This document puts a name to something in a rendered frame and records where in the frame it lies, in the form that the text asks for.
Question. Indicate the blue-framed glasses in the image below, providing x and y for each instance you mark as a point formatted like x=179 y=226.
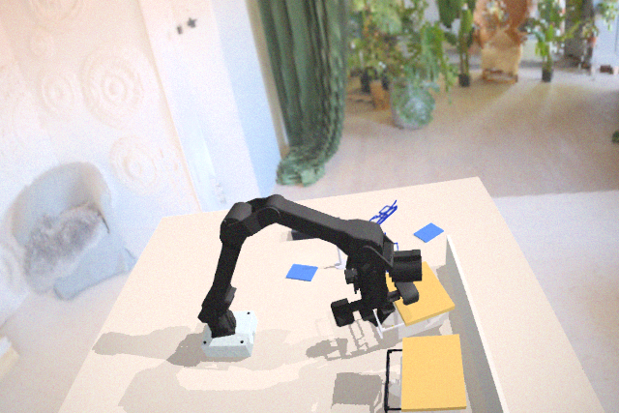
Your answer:
x=388 y=211

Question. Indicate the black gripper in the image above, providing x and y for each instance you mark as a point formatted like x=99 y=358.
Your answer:
x=378 y=298

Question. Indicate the white rectangular panel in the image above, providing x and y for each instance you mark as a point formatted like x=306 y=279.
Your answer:
x=485 y=368

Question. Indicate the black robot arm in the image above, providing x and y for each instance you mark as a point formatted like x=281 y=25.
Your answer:
x=369 y=251

